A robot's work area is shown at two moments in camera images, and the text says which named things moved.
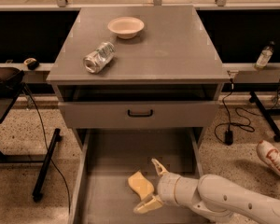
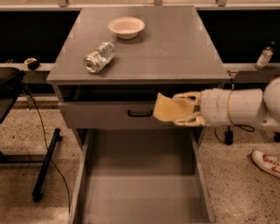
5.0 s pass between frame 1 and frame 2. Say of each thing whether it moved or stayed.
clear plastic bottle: stayed
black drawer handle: stayed
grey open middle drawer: stayed
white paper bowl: stayed
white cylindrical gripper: moved
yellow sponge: moved
